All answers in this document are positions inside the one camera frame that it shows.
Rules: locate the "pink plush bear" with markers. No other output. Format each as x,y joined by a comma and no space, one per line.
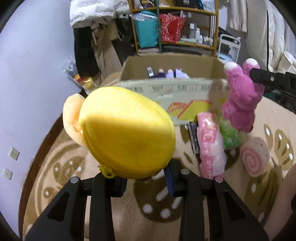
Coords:
244,95

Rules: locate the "beige patterned blanket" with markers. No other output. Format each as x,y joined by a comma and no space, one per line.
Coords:
236,206

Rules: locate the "white puffer jacket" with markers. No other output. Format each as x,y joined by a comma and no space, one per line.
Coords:
91,13

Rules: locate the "wooden bookshelf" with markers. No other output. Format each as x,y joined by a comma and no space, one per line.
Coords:
200,31

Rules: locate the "wall socket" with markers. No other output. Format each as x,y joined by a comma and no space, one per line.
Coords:
8,173
14,154

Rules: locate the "purple plush doll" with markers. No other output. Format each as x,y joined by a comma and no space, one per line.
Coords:
177,73

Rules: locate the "red patterned gift bag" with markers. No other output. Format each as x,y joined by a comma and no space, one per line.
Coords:
171,27

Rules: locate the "white rolling cart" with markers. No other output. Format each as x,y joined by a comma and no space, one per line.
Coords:
228,48

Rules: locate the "wall socket upper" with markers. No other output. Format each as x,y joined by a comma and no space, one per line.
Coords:
14,154

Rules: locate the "green pole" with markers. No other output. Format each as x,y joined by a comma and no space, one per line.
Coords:
159,28

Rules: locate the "person's hand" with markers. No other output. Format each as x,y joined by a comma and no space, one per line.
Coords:
282,209

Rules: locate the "beige trousers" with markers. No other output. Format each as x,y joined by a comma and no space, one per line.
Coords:
105,54

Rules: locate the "wall socket lower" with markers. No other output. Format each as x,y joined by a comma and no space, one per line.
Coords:
8,173

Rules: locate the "cardboard box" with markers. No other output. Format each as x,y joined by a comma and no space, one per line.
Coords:
205,91

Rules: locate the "pink tissue pack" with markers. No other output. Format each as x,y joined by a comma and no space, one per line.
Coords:
211,144

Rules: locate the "plastic bag with toys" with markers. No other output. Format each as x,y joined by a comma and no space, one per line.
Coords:
86,83

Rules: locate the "yellow plush pouch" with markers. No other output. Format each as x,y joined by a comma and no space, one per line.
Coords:
128,134

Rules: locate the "pink swirl roll plush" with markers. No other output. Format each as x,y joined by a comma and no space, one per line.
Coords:
255,155

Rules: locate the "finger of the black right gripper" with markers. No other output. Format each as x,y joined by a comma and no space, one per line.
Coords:
268,79

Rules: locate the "teal shopping bag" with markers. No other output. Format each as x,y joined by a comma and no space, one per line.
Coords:
146,26

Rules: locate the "black booklet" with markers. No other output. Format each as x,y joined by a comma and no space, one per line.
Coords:
192,127

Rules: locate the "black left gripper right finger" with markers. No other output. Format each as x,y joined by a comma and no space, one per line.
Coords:
181,182

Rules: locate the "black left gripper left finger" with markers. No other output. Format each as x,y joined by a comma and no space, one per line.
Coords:
101,222

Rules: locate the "green tissue pack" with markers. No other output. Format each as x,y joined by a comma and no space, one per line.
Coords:
231,136

